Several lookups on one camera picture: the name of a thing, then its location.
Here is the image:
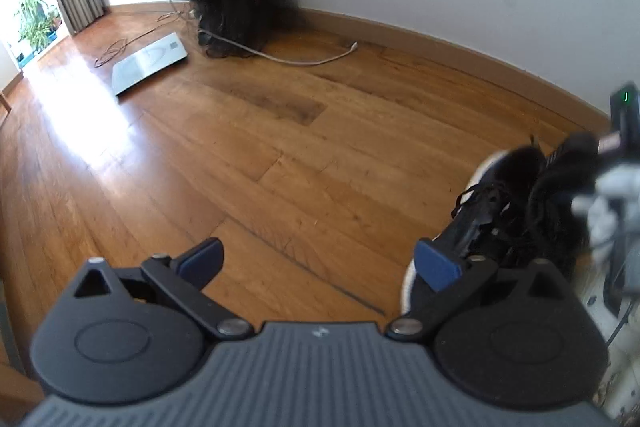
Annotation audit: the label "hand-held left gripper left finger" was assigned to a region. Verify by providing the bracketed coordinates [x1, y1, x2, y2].
[60, 237, 255, 341]

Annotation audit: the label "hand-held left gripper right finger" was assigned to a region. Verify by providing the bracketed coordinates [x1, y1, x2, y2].
[385, 239, 583, 341]

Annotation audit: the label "black lace-up sneaker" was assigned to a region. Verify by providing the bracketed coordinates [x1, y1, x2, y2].
[529, 132, 603, 280]
[400, 146, 548, 319]

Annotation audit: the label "person's right hand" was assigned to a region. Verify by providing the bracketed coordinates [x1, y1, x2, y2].
[571, 163, 640, 250]

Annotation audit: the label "grey bathroom scale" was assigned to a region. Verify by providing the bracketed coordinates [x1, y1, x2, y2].
[111, 33, 189, 96]

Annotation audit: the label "wooden furniture edge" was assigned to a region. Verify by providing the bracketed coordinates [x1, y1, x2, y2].
[0, 277, 47, 410]

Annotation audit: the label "green potted plants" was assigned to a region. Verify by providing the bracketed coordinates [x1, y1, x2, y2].
[12, 0, 62, 68]

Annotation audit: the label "black cable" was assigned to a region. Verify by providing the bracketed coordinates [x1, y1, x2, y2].
[602, 227, 640, 348]

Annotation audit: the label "white cable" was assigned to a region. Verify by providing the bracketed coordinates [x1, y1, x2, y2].
[199, 29, 359, 68]

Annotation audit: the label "thin brown cable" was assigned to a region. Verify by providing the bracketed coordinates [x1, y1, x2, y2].
[94, 9, 197, 68]

